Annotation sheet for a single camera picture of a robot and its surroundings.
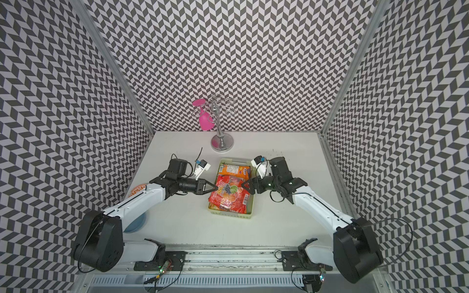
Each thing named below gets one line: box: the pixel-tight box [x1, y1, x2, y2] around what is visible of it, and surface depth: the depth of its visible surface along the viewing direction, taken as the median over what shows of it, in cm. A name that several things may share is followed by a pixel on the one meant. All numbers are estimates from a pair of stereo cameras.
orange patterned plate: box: [128, 183, 147, 198], surface depth 89 cm
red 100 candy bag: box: [208, 174, 251, 214], surface depth 80 cm
